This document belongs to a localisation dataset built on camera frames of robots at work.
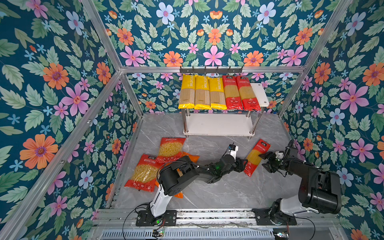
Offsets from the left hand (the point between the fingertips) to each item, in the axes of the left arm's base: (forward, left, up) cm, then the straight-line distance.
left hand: (248, 158), depth 83 cm
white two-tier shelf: (+30, +14, -3) cm, 33 cm away
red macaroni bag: (+12, +46, -6) cm, 48 cm away
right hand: (+4, -11, -9) cm, 14 cm away
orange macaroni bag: (+7, +31, -10) cm, 34 cm away
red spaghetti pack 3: (+4, -7, -9) cm, 12 cm away
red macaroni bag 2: (-2, +60, -8) cm, 61 cm away
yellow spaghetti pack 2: (+26, +24, +25) cm, 44 cm away
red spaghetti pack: (+26, +8, +24) cm, 37 cm away
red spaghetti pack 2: (+20, 0, +25) cm, 32 cm away
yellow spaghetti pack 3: (+26, +16, +25) cm, 39 cm away
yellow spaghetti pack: (+25, +32, +25) cm, 48 cm away
